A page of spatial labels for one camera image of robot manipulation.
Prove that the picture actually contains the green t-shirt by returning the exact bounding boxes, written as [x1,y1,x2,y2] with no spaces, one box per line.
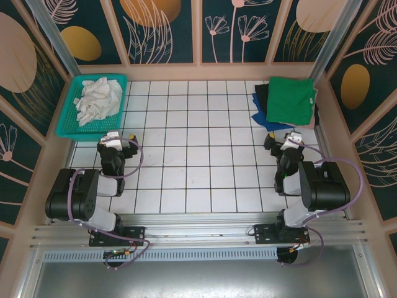
[265,76,317,128]

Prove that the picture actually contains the teal plastic basket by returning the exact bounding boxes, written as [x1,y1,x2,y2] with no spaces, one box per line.
[55,73,128,142]

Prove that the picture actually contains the folded blue t-shirt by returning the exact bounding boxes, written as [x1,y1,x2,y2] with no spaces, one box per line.
[250,93,298,132]

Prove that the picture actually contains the folded pink t-shirt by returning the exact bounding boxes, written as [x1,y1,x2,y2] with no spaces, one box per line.
[288,86,319,130]

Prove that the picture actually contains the folded black t-shirt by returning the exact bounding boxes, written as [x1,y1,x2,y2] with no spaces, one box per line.
[254,83,321,127]

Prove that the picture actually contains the crumpled white t-shirt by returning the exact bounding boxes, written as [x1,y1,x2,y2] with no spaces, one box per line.
[74,77,123,127]

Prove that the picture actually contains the grey metal sheet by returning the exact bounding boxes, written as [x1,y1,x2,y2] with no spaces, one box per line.
[18,245,385,298]

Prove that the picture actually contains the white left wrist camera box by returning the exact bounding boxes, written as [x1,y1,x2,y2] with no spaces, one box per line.
[98,132,122,150]

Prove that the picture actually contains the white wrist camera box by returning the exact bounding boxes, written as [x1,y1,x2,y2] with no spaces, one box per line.
[98,132,122,150]
[283,130,303,150]

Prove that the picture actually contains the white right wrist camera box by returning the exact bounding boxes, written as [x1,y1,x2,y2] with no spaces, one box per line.
[283,130,303,150]

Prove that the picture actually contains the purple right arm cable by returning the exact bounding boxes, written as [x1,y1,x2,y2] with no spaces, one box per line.
[290,138,365,268]

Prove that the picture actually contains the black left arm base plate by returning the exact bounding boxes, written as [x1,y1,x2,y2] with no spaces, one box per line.
[89,226,146,248]

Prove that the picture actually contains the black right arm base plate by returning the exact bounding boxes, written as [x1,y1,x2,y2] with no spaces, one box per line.
[253,223,311,246]

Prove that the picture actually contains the aluminium mounting rail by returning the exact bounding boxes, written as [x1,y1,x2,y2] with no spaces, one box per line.
[29,212,367,249]

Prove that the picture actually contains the aluminium frame post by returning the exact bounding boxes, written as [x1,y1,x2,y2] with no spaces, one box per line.
[24,0,91,94]
[308,0,364,83]

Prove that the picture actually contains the grey slotted cable duct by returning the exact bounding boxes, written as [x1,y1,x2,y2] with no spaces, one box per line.
[43,248,279,261]

